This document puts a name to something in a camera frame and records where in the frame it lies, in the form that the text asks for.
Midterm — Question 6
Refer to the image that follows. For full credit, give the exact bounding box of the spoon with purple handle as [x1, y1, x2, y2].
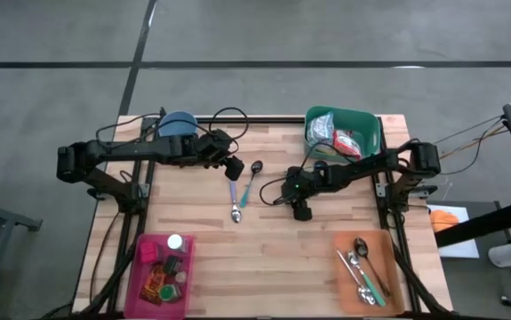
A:
[228, 179, 243, 225]

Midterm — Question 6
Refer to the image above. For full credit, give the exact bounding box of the red ramen noodle packet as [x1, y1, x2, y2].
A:
[332, 130, 363, 160]

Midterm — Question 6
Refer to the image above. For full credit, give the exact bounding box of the green plastic bin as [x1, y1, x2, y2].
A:
[303, 105, 382, 164]

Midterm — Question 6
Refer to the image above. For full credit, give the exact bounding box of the all black long spoon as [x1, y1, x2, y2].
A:
[353, 236, 392, 298]

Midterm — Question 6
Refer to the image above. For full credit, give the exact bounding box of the plain silver spoon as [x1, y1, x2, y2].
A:
[335, 248, 377, 307]

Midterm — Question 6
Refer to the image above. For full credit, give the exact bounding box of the white lid spice jar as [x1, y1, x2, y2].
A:
[167, 234, 188, 253]

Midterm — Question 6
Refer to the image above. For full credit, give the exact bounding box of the green pepper spice tin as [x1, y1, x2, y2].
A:
[163, 255, 184, 276]

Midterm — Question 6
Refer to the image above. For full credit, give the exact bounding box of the orange brown snack packet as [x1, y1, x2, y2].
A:
[138, 265, 167, 307]

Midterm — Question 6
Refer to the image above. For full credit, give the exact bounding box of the blue bowl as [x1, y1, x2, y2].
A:
[158, 110, 199, 138]

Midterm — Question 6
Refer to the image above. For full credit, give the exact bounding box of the orange plastic tray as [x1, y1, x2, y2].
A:
[332, 229, 406, 316]

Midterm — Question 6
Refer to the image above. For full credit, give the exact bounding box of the orange cloth object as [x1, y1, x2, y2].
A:
[429, 209, 460, 234]

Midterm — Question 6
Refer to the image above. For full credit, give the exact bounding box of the white paper sheet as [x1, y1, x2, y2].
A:
[427, 204, 481, 260]

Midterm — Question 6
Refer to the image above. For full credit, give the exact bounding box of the pink plastic tray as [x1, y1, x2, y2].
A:
[124, 233, 196, 320]

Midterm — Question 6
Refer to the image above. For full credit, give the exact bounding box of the black metal beam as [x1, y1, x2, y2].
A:
[435, 195, 511, 249]

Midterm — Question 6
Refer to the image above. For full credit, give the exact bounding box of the dark metal table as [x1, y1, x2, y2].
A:
[0, 193, 43, 320]

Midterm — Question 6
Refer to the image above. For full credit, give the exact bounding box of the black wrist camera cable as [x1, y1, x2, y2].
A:
[209, 106, 250, 150]
[259, 175, 292, 206]

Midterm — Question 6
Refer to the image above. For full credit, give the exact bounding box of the black aluminium table frame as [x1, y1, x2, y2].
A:
[75, 106, 454, 320]

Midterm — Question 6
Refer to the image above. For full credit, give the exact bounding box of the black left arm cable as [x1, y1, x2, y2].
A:
[95, 112, 164, 148]

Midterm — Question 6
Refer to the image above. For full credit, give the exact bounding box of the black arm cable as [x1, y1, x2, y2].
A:
[439, 116, 505, 177]
[95, 112, 164, 148]

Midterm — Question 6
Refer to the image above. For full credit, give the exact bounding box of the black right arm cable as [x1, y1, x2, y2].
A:
[439, 116, 505, 177]

